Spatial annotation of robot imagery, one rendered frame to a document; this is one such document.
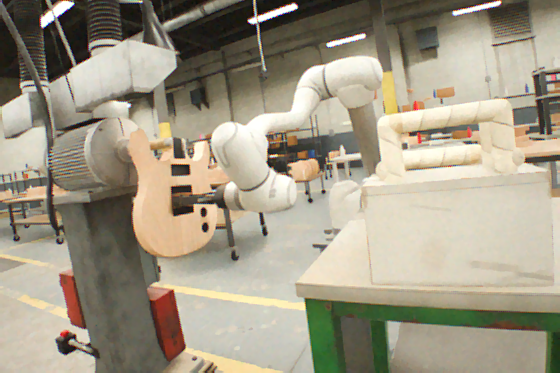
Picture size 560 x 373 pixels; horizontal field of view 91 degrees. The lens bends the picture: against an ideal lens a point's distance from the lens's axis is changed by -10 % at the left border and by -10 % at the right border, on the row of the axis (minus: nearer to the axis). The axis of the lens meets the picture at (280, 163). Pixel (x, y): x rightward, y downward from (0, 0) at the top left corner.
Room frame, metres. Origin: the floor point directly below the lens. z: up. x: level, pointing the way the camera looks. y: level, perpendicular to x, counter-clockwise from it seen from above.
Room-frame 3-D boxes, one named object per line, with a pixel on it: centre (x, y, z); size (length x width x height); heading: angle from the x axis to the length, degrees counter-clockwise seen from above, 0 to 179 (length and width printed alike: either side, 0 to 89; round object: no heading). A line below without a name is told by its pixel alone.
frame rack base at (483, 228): (0.50, -0.28, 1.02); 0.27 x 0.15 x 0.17; 67
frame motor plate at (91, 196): (1.17, 0.77, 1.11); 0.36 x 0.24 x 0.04; 63
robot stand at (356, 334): (1.47, -0.29, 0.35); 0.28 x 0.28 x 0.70; 55
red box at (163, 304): (1.32, 0.69, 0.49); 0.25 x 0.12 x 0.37; 63
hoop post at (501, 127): (0.42, -0.34, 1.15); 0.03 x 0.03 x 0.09
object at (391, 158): (0.49, -0.18, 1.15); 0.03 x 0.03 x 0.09
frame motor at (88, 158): (1.15, 0.70, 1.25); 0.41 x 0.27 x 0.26; 63
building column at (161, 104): (10.60, 3.85, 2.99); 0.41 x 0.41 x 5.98; 63
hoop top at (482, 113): (0.46, -0.26, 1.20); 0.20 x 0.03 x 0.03; 66
